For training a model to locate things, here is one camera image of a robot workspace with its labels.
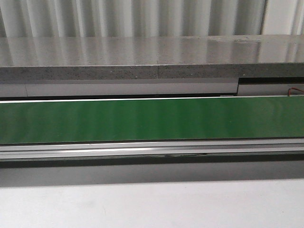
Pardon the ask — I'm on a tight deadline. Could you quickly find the green conveyor belt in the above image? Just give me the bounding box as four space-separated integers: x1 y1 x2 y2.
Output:
0 96 304 144

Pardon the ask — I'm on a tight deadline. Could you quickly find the white pleated curtain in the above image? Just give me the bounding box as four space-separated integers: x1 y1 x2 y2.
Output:
0 0 304 38

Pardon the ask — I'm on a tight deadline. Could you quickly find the grey stone counter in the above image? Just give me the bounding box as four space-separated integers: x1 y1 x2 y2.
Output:
0 34 304 98

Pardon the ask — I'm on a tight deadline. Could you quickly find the red wire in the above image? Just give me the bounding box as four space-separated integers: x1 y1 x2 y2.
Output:
287 87 304 97

